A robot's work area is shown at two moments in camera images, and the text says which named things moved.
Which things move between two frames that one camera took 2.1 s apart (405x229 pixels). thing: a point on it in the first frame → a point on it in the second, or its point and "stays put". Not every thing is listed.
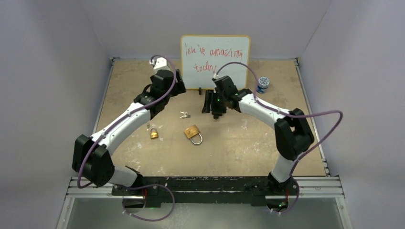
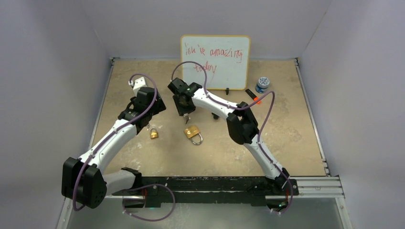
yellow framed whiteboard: x=202 y=56 stays put
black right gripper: x=210 y=94 → x=181 y=110
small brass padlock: x=154 y=134 stays put
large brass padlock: x=191 y=130 stays put
